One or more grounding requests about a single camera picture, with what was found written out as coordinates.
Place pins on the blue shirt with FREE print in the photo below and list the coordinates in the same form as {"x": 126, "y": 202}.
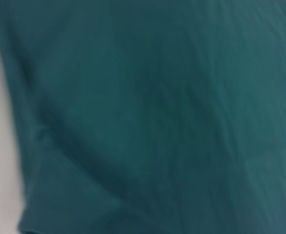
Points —
{"x": 157, "y": 109}

